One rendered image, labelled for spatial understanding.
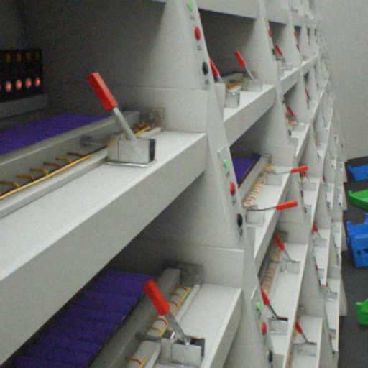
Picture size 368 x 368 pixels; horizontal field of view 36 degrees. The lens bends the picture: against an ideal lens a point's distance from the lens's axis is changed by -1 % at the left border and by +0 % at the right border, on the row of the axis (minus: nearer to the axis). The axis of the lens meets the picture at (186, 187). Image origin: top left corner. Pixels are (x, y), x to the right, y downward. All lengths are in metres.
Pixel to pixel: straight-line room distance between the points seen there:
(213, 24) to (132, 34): 0.70
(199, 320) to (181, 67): 0.29
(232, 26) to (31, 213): 1.05
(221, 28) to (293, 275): 0.59
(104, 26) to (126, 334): 0.36
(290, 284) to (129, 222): 0.80
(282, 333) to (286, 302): 0.12
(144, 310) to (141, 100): 0.25
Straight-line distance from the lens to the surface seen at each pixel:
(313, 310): 1.51
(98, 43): 0.71
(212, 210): 0.70
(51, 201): 0.41
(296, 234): 1.43
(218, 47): 1.38
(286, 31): 2.06
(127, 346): 0.56
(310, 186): 1.93
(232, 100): 0.92
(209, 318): 0.65
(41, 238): 0.34
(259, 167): 1.26
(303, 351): 1.35
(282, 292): 1.18
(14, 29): 0.74
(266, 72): 1.36
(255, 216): 0.95
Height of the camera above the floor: 1.03
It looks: 11 degrees down
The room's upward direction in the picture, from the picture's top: 14 degrees counter-clockwise
